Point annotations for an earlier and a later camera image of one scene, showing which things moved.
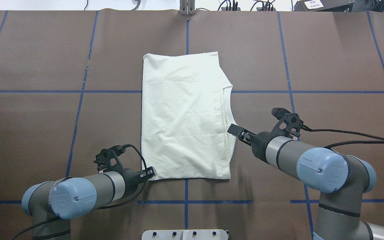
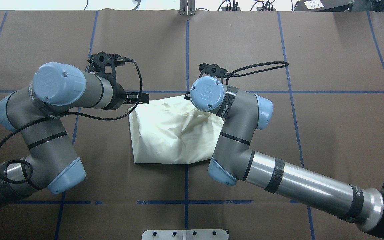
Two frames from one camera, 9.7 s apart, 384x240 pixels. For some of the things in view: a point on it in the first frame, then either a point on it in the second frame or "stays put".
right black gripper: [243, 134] → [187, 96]
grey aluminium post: [187, 7] stays put
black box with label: [323, 5] stays put
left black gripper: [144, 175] → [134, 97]
